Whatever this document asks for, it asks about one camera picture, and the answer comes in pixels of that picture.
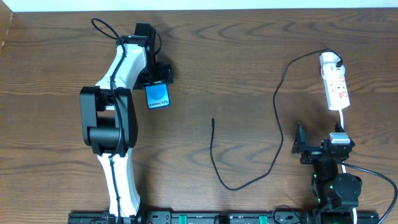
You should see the blue Galaxy smartphone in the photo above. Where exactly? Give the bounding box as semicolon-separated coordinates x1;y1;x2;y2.
146;84;170;110

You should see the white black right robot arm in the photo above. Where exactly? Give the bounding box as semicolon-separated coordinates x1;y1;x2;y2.
292;124;363;223

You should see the white power strip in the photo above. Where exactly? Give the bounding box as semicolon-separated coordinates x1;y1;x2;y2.
321;64;350;111

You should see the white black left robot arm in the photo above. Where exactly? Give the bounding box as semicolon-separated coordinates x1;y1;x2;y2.
80;23;174;222

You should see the black charging cable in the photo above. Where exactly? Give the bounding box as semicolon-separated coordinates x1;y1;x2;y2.
210;48;344;192

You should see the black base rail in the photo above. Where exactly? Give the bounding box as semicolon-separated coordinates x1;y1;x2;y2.
67;210;379;224

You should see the white USB charger plug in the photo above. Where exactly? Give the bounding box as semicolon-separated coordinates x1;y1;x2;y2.
319;52;343;73

